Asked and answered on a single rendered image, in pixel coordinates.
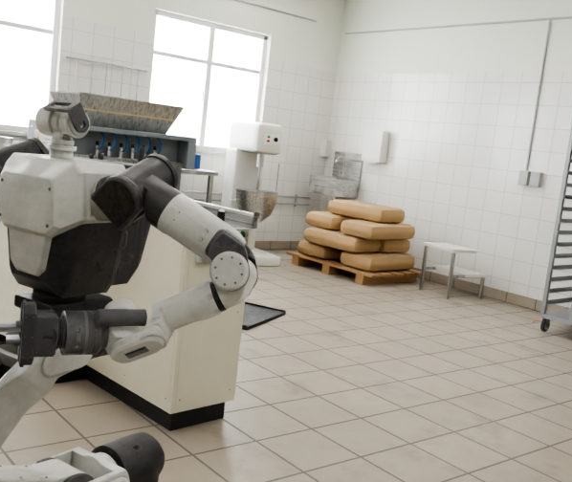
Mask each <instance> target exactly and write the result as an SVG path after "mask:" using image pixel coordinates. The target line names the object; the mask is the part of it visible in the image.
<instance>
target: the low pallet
mask: <svg viewBox="0 0 572 482"><path fill-rule="evenodd" d="M286 253H288V254H290V255H292V256H293V257H292V264H294V265H297V266H306V265H322V271H321V272H322V273H323V274H356V277H355V283H358V284H361V285H368V284H384V283H398V282H412V281H416V278H417V275H421V272H420V271H416V270H412V269H409V270H397V271H381V272H367V271H363V270H359V269H356V268H352V267H348V266H345V265H343V264H342V263H341V260H340V259H320V258H316V257H314V256H310V255H306V254H303V253H301V252H286Z"/></svg>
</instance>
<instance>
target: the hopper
mask: <svg viewBox="0 0 572 482"><path fill-rule="evenodd" d="M49 91H50V93H51V95H52V97H53V100H55V99H58V100H69V101H79V102H80V103H81V105H82V107H83V109H84V112H85V113H86V114H87V115H88V117H89V120H90V126H98V127H107V128H116V129H124V130H132V131H141V132H149V133H158V134H166V133H167V132H168V130H169V129H170V127H171V126H172V124H173V123H174V122H175V121H176V120H177V118H178V117H179V115H180V114H181V113H182V111H183V110H184V108H185V107H180V106H173V105H166V104H160V103H154V102H147V101H140V100H133V99H122V98H115V97H108V96H103V95H96V94H89V93H82V92H70V91H52V90H49Z"/></svg>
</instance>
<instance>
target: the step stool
mask: <svg viewBox="0 0 572 482"><path fill-rule="evenodd" d="M423 245H424V246H425V249H424V256H423V263H422V270H421V276H420V283H419V290H420V291H422V290H423V284H424V277H425V270H441V271H444V272H447V273H449V279H448V286H447V292H446V299H450V293H451V284H452V279H453V278H481V280H480V286H479V293H478V299H482V294H483V288H484V281H485V277H486V275H485V274H481V273H478V272H474V271H471V270H467V269H464V268H460V267H457V266H454V261H455V256H456V254H457V253H477V250H473V249H469V248H465V247H461V246H457V245H453V244H449V243H435V242H424V244H423ZM429 247H432V248H435V249H439V250H443V251H446V252H452V254H451V264H450V265H433V267H426V264H427V257H428V249H429Z"/></svg>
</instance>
